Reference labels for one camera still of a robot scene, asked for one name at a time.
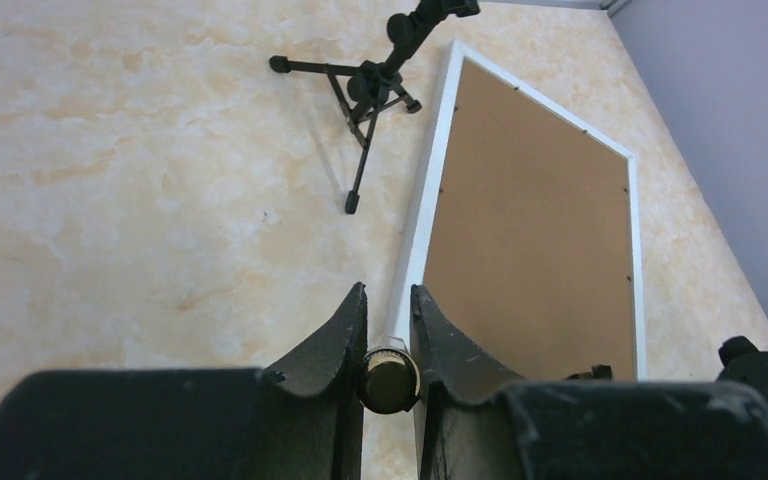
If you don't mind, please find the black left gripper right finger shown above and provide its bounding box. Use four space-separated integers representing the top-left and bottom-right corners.
410 285 768 479

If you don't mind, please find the brown frame backing board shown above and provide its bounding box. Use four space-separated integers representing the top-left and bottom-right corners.
423 61 637 380

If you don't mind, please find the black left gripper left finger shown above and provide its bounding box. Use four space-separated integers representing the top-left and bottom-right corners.
0 284 367 479

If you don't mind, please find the black microphone tripod stand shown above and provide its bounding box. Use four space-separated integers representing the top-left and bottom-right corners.
269 0 480 215

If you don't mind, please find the white picture frame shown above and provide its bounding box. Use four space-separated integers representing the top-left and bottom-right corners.
384 38 650 381

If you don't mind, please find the silver screwdriver tool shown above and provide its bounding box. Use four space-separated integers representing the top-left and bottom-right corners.
355 335 420 415

